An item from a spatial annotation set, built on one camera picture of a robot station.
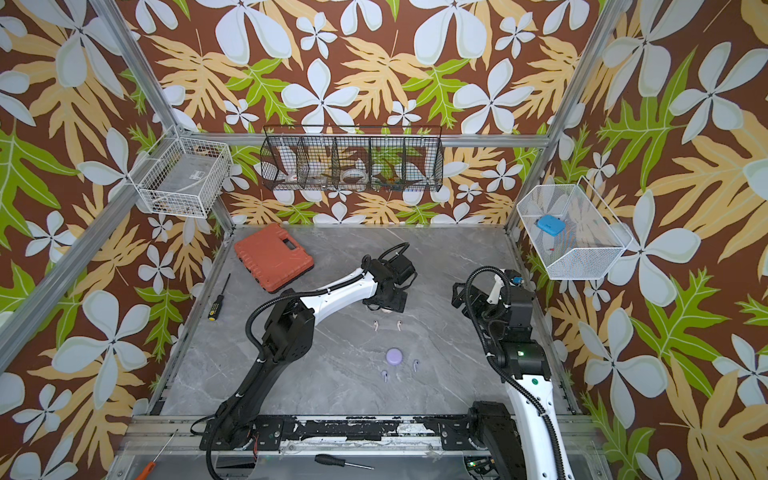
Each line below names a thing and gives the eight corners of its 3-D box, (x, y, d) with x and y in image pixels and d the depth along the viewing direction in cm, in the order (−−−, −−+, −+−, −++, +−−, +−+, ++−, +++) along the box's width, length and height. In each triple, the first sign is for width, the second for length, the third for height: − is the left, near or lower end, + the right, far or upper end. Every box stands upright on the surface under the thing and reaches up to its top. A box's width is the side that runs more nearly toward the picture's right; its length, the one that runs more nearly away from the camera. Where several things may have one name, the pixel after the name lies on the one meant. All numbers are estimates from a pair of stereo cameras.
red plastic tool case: (270, 297, 101) (265, 289, 97) (235, 253, 113) (230, 245, 109) (316, 266, 109) (313, 258, 106) (279, 229, 121) (276, 221, 118)
